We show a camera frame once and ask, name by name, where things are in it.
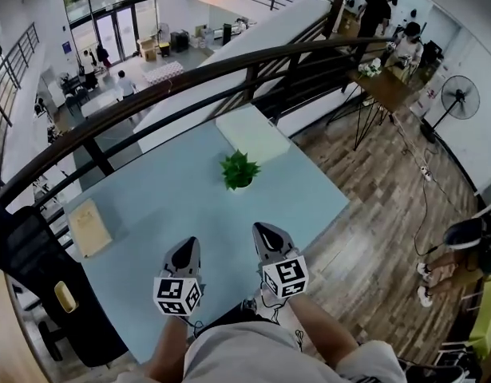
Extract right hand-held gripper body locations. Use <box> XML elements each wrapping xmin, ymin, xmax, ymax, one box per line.
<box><xmin>257</xmin><ymin>247</ymin><xmax>310</xmax><ymax>298</ymax></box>

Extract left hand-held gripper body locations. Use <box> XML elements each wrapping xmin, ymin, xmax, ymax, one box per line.
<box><xmin>152</xmin><ymin>268</ymin><xmax>203</xmax><ymax>318</ymax></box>

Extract green plant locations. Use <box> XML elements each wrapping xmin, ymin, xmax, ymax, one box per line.
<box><xmin>220</xmin><ymin>149</ymin><xmax>262</xmax><ymax>195</ymax></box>

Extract person's left forearm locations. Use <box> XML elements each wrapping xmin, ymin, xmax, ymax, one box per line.
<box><xmin>143</xmin><ymin>315</ymin><xmax>191</xmax><ymax>379</ymax></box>

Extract person's right forearm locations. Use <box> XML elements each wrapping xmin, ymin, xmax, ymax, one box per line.
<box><xmin>287</xmin><ymin>293</ymin><xmax>360</xmax><ymax>371</ymax></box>

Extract person's black trousers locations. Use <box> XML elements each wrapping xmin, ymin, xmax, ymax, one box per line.
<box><xmin>195</xmin><ymin>303</ymin><xmax>251</xmax><ymax>339</ymax></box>

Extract beige book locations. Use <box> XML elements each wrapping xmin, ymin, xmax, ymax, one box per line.
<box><xmin>67</xmin><ymin>197</ymin><xmax>113</xmax><ymax>259</ymax></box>

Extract person's grey shirt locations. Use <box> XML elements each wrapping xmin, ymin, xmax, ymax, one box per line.
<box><xmin>109</xmin><ymin>321</ymin><xmax>408</xmax><ymax>383</ymax></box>

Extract yellow plastic tray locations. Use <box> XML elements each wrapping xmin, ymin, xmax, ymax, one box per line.
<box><xmin>53</xmin><ymin>280</ymin><xmax>77</xmax><ymax>314</ymax></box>

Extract white flat box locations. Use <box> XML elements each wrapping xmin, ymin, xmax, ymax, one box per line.
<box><xmin>215</xmin><ymin>105</ymin><xmax>292</xmax><ymax>166</ymax></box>

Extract black office chair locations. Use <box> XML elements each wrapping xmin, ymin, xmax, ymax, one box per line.
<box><xmin>0</xmin><ymin>205</ymin><xmax>129</xmax><ymax>369</ymax></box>

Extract light blue table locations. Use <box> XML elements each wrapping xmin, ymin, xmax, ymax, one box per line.
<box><xmin>0</xmin><ymin>36</ymin><xmax>396</xmax><ymax>231</ymax></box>

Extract dark wooden stand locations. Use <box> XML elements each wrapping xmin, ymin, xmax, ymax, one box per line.
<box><xmin>327</xmin><ymin>68</ymin><xmax>414</xmax><ymax>152</ymax></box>

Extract white flowers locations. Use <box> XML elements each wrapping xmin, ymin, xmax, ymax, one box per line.
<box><xmin>357</xmin><ymin>57</ymin><xmax>384</xmax><ymax>79</ymax></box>

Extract lime green seat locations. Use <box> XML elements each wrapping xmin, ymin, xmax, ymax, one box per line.
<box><xmin>467</xmin><ymin>277</ymin><xmax>491</xmax><ymax>359</ymax></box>

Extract black standing fan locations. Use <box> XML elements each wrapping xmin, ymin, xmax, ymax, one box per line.
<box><xmin>420</xmin><ymin>75</ymin><xmax>481</xmax><ymax>144</ymax></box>

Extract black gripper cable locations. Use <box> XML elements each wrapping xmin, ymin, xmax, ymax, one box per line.
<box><xmin>259</xmin><ymin>289</ymin><xmax>307</xmax><ymax>351</ymax></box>

